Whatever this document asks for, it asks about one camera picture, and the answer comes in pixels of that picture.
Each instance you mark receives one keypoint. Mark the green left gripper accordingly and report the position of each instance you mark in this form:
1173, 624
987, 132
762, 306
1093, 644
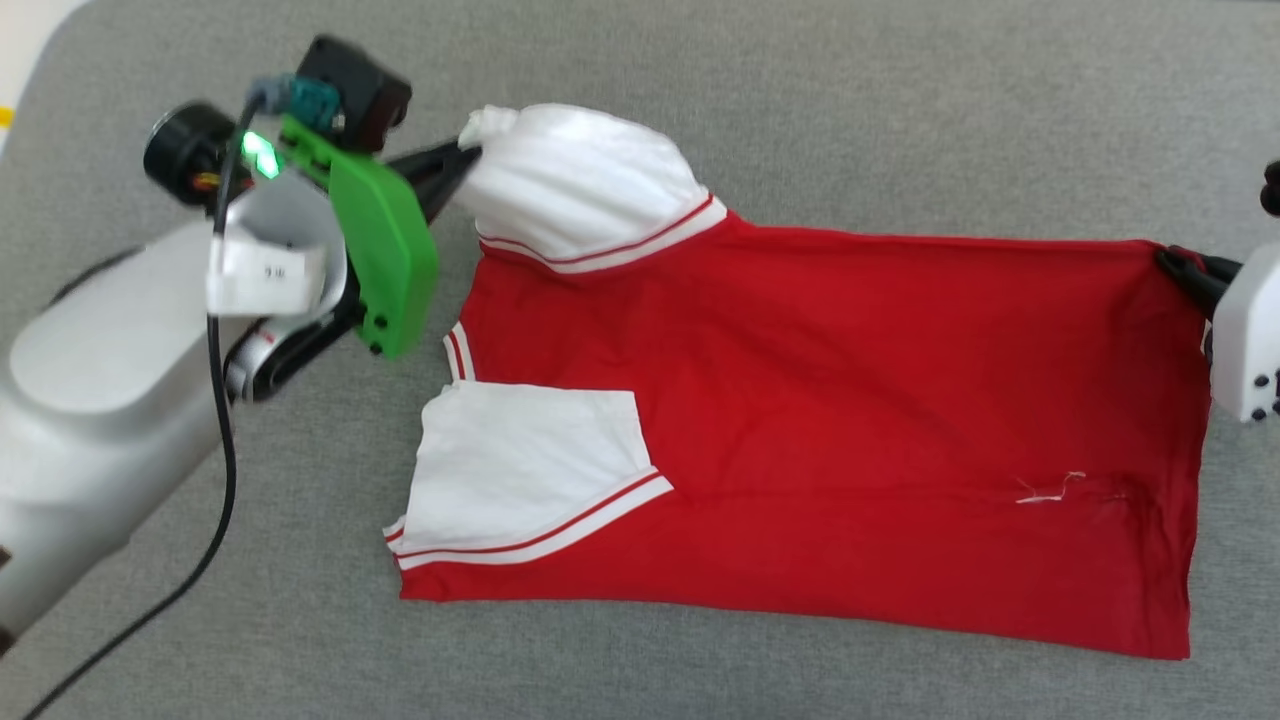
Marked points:
385, 260

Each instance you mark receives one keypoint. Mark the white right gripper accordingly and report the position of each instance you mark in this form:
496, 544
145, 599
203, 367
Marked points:
1250, 340

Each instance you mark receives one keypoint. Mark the red and white basketball jersey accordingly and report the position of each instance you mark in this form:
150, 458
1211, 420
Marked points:
800, 400

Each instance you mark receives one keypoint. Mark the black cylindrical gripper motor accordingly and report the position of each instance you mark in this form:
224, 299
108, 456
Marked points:
180, 150

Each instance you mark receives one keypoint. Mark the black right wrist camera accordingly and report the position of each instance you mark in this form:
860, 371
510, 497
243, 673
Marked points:
1272, 188

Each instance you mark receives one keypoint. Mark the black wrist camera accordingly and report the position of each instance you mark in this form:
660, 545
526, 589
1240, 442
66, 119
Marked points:
355, 90
1272, 188

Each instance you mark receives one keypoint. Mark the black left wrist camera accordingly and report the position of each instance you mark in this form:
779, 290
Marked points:
355, 90

